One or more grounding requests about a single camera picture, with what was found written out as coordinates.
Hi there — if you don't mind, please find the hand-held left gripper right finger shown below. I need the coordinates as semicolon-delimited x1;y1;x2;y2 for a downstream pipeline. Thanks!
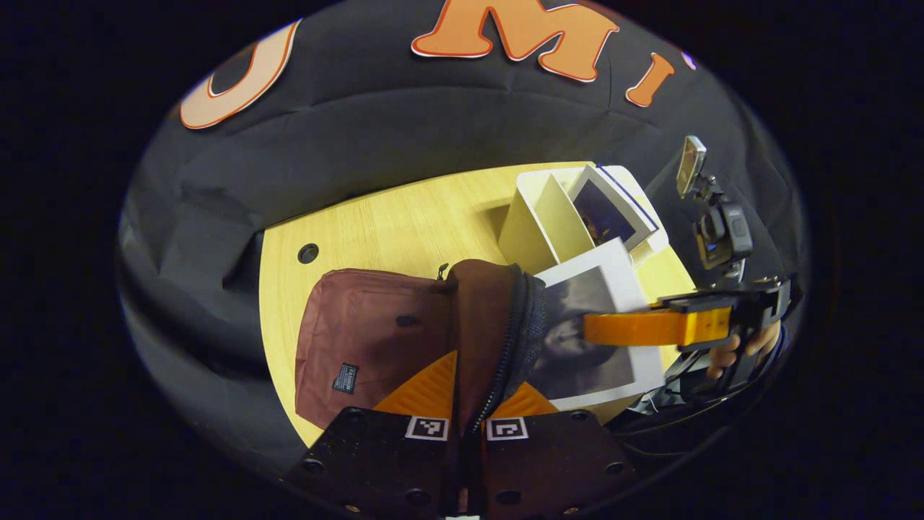
476;381;640;517

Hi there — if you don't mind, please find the blue cover book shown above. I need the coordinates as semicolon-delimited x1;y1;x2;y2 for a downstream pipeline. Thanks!
567;165;659;252

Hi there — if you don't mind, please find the grey portrait cover book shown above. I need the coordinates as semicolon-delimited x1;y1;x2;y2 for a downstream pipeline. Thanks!
531;238;665;411

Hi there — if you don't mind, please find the maroon schoolbag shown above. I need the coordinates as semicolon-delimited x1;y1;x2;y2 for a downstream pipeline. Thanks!
295;259;571;434

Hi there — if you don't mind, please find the white bookshelf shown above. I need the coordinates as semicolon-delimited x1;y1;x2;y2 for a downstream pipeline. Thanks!
497;165;671;275

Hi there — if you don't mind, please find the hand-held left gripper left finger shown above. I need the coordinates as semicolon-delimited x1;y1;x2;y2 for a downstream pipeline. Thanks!
285;350;463;517

